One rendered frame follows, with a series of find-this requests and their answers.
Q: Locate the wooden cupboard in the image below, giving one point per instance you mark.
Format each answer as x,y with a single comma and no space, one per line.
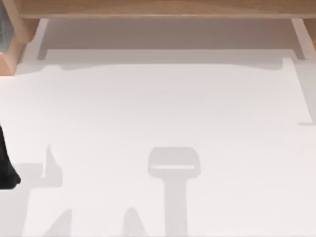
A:
158,7

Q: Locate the white table leg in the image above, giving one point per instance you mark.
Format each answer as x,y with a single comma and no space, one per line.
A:
299,39
42,39

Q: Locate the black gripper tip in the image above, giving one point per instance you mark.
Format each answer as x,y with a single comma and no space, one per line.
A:
6,168

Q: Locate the pale wooden drawer front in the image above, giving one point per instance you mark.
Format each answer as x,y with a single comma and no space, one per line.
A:
11,49

